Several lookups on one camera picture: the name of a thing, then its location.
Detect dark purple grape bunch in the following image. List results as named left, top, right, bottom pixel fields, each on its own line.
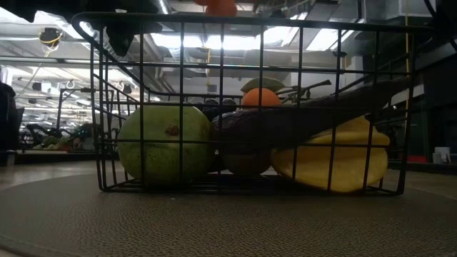
left=191, top=97, right=238, bottom=123

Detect purple eggplant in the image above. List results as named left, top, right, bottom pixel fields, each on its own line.
left=213, top=76, right=412, bottom=151

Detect round black ceiling fixture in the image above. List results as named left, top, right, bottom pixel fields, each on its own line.
left=38, top=26, right=65, bottom=48

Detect black wire basket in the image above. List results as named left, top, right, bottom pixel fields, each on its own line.
left=70, top=11, right=435, bottom=197

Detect green pear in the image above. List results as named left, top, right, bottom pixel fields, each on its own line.
left=116, top=104, right=216, bottom=186

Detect black background station frame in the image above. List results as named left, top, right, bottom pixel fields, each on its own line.
left=54, top=86, right=116, bottom=138

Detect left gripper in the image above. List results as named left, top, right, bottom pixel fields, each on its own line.
left=81, top=0, right=164, bottom=59

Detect orange carrot with green leaves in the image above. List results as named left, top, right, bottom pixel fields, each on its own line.
left=194, top=0, right=238, bottom=18

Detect yellow vertical pipe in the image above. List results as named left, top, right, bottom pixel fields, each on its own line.
left=403, top=16, right=411, bottom=76

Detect orange tangerine cluster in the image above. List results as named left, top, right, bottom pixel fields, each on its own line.
left=239, top=76, right=333, bottom=109

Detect round grey placemat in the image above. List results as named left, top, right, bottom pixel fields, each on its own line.
left=0, top=170, right=457, bottom=257

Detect white container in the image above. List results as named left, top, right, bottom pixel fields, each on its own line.
left=431, top=146, right=451, bottom=165

